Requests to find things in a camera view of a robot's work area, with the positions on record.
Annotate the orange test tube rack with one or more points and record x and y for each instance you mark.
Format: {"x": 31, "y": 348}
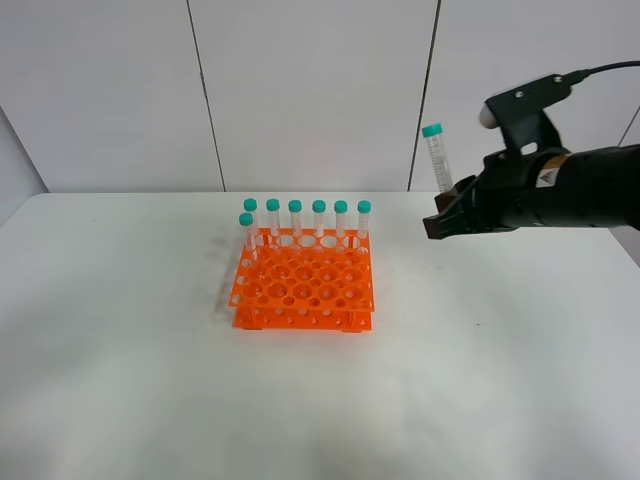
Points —
{"x": 305, "y": 282}

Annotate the racked test tube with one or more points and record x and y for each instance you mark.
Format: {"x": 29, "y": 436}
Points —
{"x": 295, "y": 208}
{"x": 273, "y": 209}
{"x": 340, "y": 209}
{"x": 319, "y": 208}
{"x": 250, "y": 206}
{"x": 246, "y": 221}
{"x": 364, "y": 209}

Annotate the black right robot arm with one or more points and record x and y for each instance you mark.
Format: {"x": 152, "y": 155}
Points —
{"x": 553, "y": 188}

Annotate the racked test tube front left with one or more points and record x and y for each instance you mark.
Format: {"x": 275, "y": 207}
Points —
{"x": 246, "y": 221}

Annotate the racked test tube far right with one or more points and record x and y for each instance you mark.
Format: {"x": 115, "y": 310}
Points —
{"x": 364, "y": 209}

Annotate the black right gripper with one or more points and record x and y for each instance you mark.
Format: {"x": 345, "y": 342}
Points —
{"x": 498, "y": 199}

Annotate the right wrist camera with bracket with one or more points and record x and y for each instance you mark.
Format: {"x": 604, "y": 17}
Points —
{"x": 520, "y": 115}

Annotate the racked test tube back left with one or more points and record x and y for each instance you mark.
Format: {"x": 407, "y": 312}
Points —
{"x": 250, "y": 206}

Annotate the teal capped test tube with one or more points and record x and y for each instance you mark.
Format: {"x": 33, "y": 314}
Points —
{"x": 433, "y": 136}

